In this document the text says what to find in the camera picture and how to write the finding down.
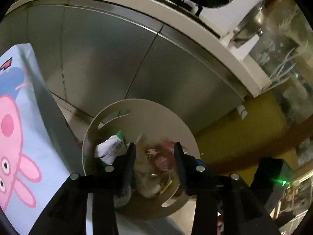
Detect white green wrapper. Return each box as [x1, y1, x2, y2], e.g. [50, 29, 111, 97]
[94, 130, 127, 165]

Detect pink wrapper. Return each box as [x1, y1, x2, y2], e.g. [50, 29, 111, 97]
[133, 134, 176, 198]

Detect beige round trash bin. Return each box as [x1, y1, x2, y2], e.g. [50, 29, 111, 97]
[82, 99, 200, 220]

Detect grey kitchen cabinets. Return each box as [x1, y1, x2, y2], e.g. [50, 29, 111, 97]
[1, 0, 248, 133]

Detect blue cartoon pig tablecloth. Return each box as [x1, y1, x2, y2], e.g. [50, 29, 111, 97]
[1, 43, 69, 234]

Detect steel wok lid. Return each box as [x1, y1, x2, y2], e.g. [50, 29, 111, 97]
[231, 2, 265, 46]

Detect black gas stove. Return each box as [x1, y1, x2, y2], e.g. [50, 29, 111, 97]
[158, 0, 221, 39]

